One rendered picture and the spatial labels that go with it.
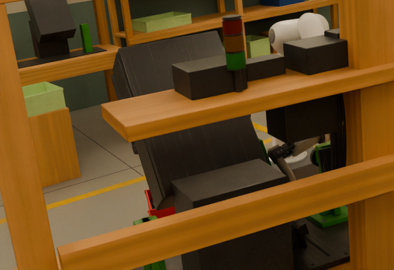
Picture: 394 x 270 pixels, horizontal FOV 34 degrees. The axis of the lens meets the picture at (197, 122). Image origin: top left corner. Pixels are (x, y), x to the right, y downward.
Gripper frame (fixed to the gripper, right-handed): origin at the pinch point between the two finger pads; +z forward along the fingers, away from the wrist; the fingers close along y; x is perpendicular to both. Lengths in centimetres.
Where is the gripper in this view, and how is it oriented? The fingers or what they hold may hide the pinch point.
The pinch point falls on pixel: (278, 155)
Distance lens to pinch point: 209.7
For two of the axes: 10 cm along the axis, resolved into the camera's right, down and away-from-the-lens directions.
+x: 5.1, 7.7, -3.9
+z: -8.6, 4.6, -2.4
